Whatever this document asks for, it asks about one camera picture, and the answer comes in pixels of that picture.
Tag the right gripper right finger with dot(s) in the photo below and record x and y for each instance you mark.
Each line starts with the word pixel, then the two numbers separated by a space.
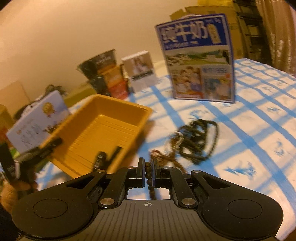
pixel 173 180

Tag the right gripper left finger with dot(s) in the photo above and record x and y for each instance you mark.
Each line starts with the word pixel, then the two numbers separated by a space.
pixel 120 182

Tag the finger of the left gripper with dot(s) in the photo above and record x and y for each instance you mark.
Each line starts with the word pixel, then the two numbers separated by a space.
pixel 100 161
pixel 37 154

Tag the orange plastic tray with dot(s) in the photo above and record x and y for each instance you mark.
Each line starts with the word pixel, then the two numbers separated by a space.
pixel 100 125

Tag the white blue milk carton box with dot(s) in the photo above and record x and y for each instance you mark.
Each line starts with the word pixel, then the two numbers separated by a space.
pixel 35 127

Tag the low cardboard box behind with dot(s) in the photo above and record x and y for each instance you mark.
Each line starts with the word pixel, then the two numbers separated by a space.
pixel 78 94

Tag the bottom red noodle bowl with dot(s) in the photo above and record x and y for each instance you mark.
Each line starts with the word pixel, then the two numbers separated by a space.
pixel 119 90

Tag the middle orange noodle bowl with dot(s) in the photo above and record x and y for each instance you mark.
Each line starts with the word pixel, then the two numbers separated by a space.
pixel 103 82

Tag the top black noodle bowl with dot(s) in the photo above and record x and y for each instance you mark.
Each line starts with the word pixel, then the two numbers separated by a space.
pixel 98 64

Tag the blue checked tablecloth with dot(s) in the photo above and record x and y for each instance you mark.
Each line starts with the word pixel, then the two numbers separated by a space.
pixel 256 143

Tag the small white product box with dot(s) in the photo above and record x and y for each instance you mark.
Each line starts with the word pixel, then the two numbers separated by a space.
pixel 140 70

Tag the blue illustrated milk box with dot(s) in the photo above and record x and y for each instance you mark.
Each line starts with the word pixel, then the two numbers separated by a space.
pixel 199 58

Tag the dark shelf rack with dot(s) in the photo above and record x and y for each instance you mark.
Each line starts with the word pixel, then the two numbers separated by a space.
pixel 253 33

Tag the pink curtain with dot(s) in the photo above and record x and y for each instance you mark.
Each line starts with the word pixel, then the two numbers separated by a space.
pixel 279 22

